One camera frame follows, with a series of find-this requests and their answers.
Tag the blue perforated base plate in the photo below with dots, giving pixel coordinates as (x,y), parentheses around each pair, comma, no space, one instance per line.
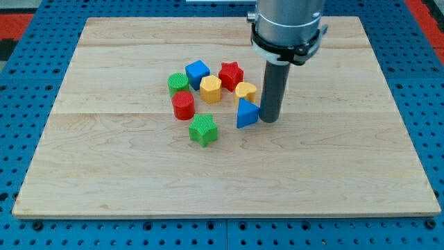
(35,69)

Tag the yellow hexagon block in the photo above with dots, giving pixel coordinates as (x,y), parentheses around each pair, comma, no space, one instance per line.
(210,89)

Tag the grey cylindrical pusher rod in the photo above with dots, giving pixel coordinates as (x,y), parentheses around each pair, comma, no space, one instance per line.
(275,80)

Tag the red star block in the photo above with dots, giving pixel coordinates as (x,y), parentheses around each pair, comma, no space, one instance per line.
(231,75)

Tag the yellow heart block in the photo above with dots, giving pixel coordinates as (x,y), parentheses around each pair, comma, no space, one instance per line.
(245,90)

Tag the wooden board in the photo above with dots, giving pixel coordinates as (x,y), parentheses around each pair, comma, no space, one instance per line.
(112,149)

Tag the red cylinder block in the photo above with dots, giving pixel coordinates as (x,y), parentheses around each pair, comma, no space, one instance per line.
(183,105)

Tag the blue triangle block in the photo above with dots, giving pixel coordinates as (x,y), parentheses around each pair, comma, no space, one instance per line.
(247,114)

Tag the green star block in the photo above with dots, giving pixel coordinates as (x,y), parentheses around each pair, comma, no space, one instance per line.
(203,129)

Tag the blue cube block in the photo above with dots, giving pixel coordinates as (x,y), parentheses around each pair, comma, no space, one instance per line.
(195,72)

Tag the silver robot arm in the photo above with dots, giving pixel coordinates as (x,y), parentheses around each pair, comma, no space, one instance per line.
(287,31)

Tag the green cylinder block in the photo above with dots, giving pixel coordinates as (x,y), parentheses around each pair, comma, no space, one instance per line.
(177,82)

